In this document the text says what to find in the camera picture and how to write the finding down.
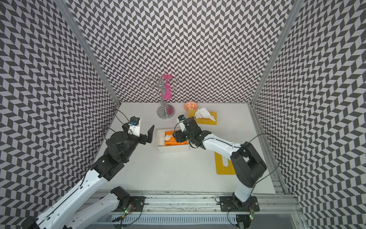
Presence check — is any white plastic box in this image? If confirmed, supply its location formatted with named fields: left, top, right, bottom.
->
left=156, top=129, right=190, bottom=153

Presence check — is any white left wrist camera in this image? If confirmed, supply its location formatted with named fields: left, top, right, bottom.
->
left=128, top=116, right=141, bottom=137

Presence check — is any aluminium corner post right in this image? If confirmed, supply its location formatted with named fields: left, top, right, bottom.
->
left=250, top=0, right=305, bottom=106

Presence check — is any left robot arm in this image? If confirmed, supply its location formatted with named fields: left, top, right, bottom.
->
left=21, top=123, right=154, bottom=229

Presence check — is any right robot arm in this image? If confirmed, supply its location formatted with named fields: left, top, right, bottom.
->
left=173, top=115, right=267, bottom=210

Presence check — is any yellow wooden lid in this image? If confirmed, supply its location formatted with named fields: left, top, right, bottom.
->
left=188, top=109, right=218, bottom=126
left=214, top=152, right=236, bottom=175

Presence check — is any aluminium corner post left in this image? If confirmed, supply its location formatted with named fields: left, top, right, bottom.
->
left=54, top=0, right=121, bottom=107

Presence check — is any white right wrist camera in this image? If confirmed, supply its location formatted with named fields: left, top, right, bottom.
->
left=177, top=114, right=186, bottom=132

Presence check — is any orange patterned ceramic bowl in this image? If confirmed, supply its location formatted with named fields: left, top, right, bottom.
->
left=184, top=101, right=198, bottom=112

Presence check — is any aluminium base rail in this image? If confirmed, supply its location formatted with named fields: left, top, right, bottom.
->
left=94, top=191, right=308, bottom=229

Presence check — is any aluminium corner post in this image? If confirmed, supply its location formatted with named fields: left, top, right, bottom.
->
left=250, top=0, right=305, bottom=106
left=54, top=0, right=121, bottom=107

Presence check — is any chrome jewelry stand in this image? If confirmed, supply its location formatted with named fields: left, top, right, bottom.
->
left=147, top=74, right=175, bottom=120

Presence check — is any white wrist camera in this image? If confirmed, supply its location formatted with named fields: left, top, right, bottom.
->
left=128, top=116, right=141, bottom=137
left=177, top=114, right=186, bottom=132

